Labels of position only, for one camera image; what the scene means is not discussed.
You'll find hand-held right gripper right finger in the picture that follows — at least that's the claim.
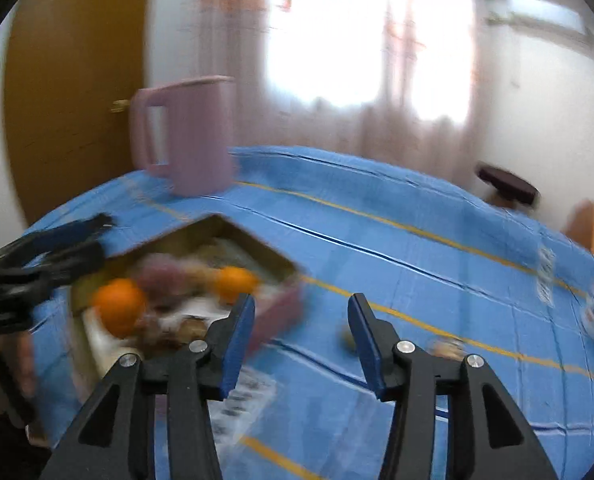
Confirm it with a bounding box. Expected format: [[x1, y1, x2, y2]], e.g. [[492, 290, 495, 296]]
[[347, 292, 560, 480]]

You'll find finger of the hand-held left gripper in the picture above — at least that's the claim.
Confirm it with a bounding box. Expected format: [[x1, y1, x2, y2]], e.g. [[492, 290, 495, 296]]
[[0, 242, 106, 294], [0, 213, 115, 267]]

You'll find person's left hand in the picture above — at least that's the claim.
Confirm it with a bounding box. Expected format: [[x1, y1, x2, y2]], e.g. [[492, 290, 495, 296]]
[[0, 330, 38, 413]]

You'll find wooden door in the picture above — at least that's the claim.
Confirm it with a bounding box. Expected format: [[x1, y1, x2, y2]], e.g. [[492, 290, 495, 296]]
[[2, 0, 156, 231]]

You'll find small orange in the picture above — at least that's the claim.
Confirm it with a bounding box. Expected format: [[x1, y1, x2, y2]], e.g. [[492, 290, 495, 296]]
[[214, 266, 258, 306]]

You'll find brown cut fruit piece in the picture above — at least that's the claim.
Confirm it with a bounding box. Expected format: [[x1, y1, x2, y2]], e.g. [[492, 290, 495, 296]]
[[429, 337, 466, 361]]

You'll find dark wooden stool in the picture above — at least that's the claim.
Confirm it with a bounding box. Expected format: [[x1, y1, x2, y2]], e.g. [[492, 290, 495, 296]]
[[477, 162, 540, 208]]

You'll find white air conditioner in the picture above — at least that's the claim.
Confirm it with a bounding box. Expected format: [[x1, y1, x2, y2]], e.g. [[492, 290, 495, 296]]
[[487, 0, 594, 49]]

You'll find sheer floral curtain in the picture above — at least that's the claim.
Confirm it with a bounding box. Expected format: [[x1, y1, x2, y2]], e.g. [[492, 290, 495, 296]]
[[197, 0, 488, 171]]

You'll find smooth purple passion fruit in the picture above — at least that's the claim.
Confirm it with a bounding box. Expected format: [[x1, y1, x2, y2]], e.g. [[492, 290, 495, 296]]
[[136, 255, 178, 301]]

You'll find blue checked tablecloth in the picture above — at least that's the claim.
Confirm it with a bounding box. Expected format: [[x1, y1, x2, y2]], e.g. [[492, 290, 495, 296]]
[[27, 145, 594, 480]]

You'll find large orange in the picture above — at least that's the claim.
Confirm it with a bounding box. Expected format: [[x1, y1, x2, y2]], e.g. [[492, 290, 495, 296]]
[[92, 278, 148, 339]]

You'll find pink electric kettle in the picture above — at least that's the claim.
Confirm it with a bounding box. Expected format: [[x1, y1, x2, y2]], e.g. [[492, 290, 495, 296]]
[[129, 76, 238, 197]]

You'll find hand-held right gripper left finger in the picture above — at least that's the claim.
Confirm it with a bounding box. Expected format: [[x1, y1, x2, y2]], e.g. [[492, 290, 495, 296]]
[[52, 292, 256, 480]]

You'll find rectangular metal tin box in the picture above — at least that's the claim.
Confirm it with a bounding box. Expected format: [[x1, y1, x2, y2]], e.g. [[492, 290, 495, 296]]
[[69, 213, 308, 381]]

